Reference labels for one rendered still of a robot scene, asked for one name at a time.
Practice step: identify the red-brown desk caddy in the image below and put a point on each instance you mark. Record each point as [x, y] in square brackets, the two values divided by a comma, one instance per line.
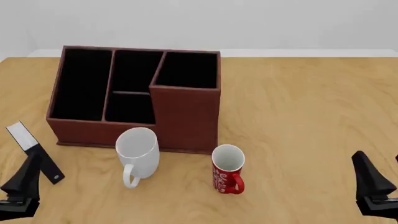
[186, 116]

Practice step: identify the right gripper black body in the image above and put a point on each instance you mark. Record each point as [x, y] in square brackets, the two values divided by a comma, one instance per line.
[377, 206]

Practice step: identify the red mug with white pattern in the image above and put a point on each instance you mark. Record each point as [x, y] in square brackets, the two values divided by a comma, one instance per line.
[222, 179]

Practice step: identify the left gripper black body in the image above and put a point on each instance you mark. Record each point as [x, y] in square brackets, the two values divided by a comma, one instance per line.
[18, 208]

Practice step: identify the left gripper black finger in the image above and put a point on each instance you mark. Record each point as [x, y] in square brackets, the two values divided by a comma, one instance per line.
[25, 179]

